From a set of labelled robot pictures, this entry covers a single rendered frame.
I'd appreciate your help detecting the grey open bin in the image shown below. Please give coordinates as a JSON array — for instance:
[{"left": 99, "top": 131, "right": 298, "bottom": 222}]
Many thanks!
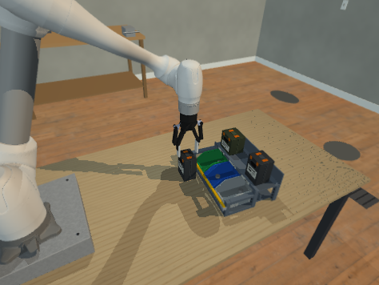
[{"left": 215, "top": 175, "right": 252, "bottom": 208}]

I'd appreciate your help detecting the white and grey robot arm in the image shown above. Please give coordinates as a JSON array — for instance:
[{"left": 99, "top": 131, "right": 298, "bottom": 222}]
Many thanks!
[{"left": 0, "top": 0, "right": 203, "bottom": 265}]

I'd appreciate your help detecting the blue open bin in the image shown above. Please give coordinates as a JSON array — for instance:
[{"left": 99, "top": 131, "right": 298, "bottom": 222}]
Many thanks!
[{"left": 205, "top": 161, "right": 240, "bottom": 188}]

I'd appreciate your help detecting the green bin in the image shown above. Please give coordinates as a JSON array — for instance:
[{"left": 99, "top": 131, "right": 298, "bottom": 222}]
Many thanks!
[{"left": 197, "top": 148, "right": 229, "bottom": 173}]

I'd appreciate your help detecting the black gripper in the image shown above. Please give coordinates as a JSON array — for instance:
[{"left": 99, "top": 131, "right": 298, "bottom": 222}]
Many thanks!
[{"left": 172, "top": 113, "right": 203, "bottom": 157}]

